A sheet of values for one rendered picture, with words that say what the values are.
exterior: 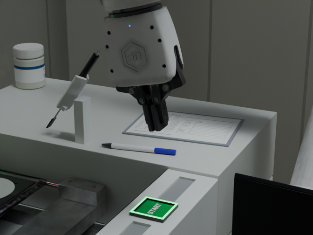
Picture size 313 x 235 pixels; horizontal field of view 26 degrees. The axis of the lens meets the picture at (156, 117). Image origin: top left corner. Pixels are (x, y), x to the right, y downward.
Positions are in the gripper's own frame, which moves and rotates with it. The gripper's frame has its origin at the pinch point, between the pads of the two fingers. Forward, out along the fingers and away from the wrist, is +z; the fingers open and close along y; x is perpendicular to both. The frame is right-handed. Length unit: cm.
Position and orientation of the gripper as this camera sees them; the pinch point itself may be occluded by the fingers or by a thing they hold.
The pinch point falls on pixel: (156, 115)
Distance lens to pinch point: 97.1
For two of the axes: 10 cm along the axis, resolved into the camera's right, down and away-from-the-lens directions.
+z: 1.9, 9.5, 2.5
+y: 8.8, -0.5, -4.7
